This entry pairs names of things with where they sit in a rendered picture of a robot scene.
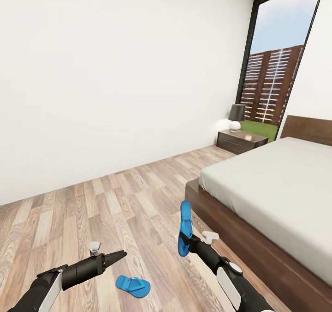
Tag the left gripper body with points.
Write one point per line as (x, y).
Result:
(89, 268)

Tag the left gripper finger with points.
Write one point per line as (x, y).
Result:
(113, 253)
(108, 261)

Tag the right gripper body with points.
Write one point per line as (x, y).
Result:
(201, 248)

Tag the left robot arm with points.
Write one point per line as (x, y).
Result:
(45, 289)

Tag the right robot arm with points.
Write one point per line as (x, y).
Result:
(243, 296)

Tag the sandal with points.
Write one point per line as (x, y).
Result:
(185, 227)
(135, 286)

